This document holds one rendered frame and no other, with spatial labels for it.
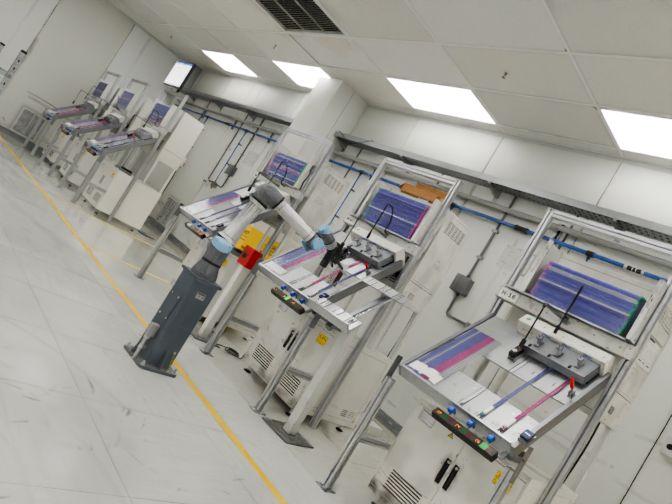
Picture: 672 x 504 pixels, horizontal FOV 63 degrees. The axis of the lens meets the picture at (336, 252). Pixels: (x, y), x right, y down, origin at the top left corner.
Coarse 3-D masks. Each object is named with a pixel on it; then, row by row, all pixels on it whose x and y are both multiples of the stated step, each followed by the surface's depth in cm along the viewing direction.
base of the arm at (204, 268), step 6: (204, 258) 297; (198, 264) 297; (204, 264) 296; (210, 264) 296; (192, 270) 296; (198, 270) 295; (204, 270) 296; (210, 270) 296; (216, 270) 299; (204, 276) 294; (210, 276) 296; (216, 276) 303
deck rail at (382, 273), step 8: (392, 264) 360; (400, 264) 363; (376, 272) 353; (384, 272) 356; (392, 272) 361; (360, 280) 347; (344, 288) 341; (352, 288) 344; (360, 288) 348; (336, 296) 338; (344, 296) 342
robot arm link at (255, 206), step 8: (256, 192) 314; (256, 200) 312; (248, 208) 314; (256, 208) 314; (264, 208) 316; (240, 216) 313; (248, 216) 314; (232, 224) 313; (240, 224) 313; (248, 224) 316; (224, 232) 313; (232, 232) 312; (240, 232) 315; (232, 240) 314
